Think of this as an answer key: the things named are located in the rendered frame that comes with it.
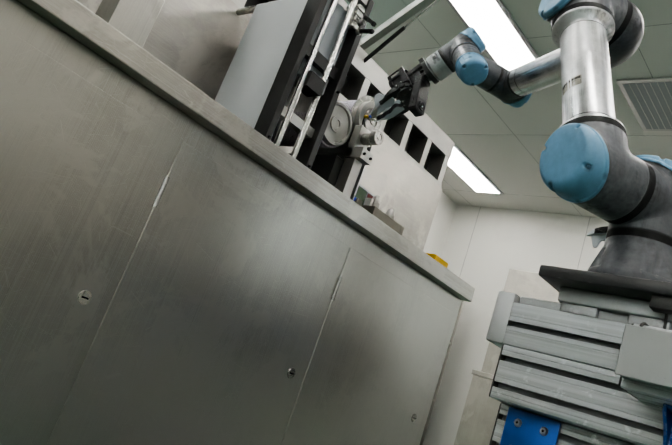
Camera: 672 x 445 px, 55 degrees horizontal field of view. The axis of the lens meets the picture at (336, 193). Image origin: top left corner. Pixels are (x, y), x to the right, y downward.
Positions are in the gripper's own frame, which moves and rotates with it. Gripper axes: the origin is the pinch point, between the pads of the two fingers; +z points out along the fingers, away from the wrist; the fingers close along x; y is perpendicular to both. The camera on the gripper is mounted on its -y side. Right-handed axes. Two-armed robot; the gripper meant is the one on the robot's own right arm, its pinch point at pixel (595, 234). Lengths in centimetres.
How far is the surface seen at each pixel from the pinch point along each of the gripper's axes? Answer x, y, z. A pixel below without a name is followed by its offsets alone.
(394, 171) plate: -45, -18, 61
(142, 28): -147, -4, -20
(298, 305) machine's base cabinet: -103, 45, -31
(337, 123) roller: -92, -7, 1
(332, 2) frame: -108, -26, -23
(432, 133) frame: -28, -41, 68
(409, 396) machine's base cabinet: -60, 60, -8
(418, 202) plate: -27, -12, 70
